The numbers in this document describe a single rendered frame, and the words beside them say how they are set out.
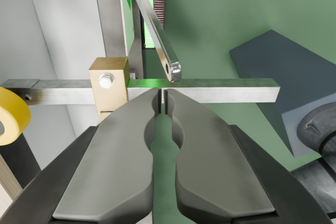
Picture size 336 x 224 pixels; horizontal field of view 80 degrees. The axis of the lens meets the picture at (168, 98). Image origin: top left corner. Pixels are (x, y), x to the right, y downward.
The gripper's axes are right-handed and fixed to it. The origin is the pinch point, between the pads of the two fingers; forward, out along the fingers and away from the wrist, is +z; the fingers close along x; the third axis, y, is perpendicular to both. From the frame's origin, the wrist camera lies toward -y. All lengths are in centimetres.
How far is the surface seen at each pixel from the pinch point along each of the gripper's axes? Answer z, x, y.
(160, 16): 30.5, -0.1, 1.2
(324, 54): 101, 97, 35
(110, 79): 14.7, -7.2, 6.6
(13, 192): 11.8, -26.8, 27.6
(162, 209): 103, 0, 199
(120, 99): 15.6, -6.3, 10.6
